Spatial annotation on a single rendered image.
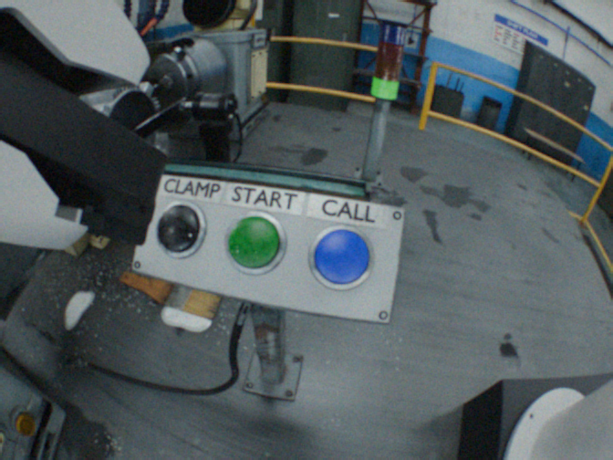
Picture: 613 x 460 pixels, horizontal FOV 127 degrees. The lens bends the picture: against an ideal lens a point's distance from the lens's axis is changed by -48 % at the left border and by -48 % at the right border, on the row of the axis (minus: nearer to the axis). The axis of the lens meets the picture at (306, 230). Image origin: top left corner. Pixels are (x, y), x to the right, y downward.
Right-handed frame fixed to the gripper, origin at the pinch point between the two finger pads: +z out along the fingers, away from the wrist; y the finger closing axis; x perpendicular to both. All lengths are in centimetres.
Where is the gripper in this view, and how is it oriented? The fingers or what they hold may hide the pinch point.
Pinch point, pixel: (116, 202)
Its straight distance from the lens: 13.4
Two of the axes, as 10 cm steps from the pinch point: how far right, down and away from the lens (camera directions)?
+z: 0.5, 1.8, 9.8
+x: -1.7, 9.7, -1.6
